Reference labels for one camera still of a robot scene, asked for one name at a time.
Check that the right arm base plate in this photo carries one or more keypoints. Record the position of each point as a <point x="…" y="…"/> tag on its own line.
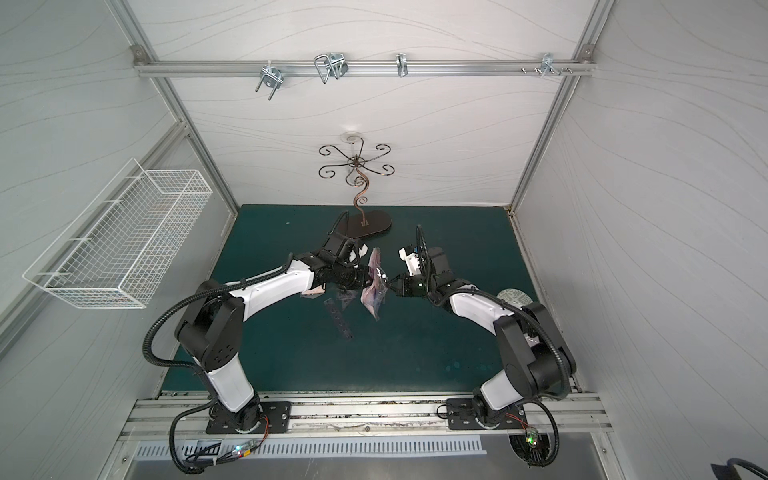
<point x="470" y="414"/>

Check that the metal clamp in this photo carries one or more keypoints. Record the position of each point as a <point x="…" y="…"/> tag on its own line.
<point x="547" y="67"/>
<point x="330" y="65"/>
<point x="270" y="78"/>
<point x="401" y="65"/>

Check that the pink package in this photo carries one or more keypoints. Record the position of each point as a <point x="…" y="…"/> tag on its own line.
<point x="373" y="295"/>

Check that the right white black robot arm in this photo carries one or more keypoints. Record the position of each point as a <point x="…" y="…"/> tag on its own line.
<point x="535" y="359"/>

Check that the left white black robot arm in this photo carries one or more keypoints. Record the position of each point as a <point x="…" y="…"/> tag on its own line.
<point x="211" y="328"/>

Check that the brown metal hook stand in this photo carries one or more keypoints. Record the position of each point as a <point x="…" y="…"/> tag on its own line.
<point x="363" y="223"/>

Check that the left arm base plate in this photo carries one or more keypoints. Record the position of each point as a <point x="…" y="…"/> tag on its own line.
<point x="254" y="418"/>

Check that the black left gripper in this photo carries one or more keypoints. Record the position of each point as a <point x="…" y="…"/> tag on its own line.
<point x="341" y="246"/>

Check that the green patterned plate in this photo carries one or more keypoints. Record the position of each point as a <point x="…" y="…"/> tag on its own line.
<point x="515" y="297"/>

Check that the white vent strip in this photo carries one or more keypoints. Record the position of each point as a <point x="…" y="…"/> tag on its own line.
<point x="326" y="447"/>

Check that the white wire basket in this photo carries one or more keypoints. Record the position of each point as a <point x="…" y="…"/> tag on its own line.
<point x="115" y="253"/>

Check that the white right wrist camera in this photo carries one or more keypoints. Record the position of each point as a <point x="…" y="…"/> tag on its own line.
<point x="411" y="257"/>

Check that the pink ruler set plastic bag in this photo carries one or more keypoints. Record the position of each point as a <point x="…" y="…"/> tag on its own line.
<point x="314" y="293"/>

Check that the dark triangle set square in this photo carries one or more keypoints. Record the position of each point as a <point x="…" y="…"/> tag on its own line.
<point x="346" y="297"/>

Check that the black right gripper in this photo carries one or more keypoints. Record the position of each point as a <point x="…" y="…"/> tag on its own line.
<point x="424" y="264"/>

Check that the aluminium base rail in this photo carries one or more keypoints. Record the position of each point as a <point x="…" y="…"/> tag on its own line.
<point x="317" y="414"/>

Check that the aluminium cross rail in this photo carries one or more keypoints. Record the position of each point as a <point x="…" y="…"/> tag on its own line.
<point x="357" y="68"/>

